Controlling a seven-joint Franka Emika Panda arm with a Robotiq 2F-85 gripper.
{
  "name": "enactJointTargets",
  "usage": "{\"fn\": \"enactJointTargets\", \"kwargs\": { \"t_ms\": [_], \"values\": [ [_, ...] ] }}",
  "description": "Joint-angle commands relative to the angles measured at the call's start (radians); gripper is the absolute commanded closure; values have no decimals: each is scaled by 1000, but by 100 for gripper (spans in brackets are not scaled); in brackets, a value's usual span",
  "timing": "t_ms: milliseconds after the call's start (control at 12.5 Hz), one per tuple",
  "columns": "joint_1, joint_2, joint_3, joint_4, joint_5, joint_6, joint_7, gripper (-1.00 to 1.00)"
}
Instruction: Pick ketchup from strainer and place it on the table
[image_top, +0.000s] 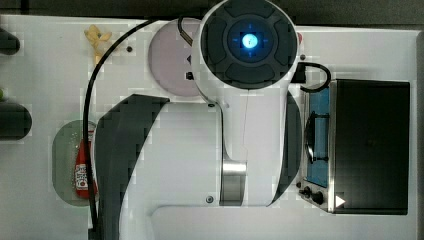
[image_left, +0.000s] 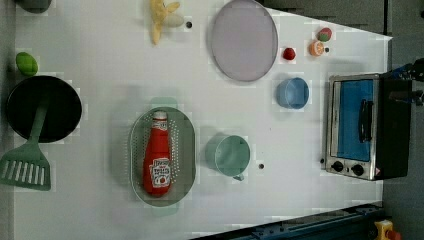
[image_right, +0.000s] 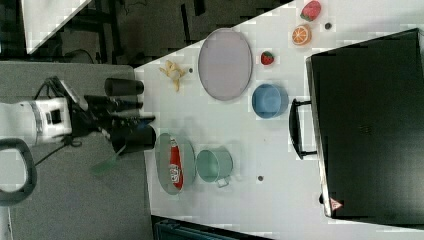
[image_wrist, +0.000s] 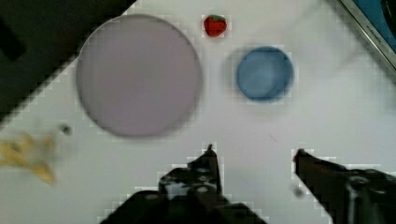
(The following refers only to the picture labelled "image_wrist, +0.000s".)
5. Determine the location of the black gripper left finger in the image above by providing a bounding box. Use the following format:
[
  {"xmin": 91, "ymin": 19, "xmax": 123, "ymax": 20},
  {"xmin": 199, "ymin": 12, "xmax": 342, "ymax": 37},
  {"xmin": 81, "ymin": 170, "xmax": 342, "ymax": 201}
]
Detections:
[{"xmin": 100, "ymin": 147, "xmax": 265, "ymax": 224}]

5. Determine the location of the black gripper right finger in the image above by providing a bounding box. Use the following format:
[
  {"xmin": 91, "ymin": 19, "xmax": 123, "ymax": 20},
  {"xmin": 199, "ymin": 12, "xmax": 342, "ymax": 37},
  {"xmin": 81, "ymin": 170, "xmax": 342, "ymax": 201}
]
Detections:
[{"xmin": 293, "ymin": 148, "xmax": 396, "ymax": 224}]

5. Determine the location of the large grey round plate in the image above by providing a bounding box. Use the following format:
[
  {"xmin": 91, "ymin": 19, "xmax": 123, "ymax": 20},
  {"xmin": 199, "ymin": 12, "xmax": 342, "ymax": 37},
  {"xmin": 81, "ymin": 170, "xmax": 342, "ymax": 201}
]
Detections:
[{"xmin": 76, "ymin": 14, "xmax": 203, "ymax": 136}]

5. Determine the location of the blue bowl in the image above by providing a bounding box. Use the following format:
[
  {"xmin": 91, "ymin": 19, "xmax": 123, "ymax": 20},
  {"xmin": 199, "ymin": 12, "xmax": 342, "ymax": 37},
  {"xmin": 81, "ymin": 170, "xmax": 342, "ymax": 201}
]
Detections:
[{"xmin": 235, "ymin": 46, "xmax": 294, "ymax": 103}]

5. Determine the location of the red toy strawberry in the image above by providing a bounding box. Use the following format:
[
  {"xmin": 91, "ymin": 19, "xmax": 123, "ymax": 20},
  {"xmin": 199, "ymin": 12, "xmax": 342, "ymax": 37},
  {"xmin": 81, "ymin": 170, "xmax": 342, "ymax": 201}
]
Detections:
[{"xmin": 204, "ymin": 15, "xmax": 227, "ymax": 37}]

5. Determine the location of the silver toaster oven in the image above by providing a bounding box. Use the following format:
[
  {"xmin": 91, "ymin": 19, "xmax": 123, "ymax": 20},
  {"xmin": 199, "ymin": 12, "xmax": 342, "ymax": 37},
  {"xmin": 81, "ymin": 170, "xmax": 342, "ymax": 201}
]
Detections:
[{"xmin": 338, "ymin": 0, "xmax": 396, "ymax": 70}]

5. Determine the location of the yellow banana peel toy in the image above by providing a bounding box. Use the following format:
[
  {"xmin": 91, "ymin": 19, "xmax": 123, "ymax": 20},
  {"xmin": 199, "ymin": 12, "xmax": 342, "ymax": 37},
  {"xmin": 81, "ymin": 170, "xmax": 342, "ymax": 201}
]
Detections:
[{"xmin": 0, "ymin": 133, "xmax": 56, "ymax": 186}]

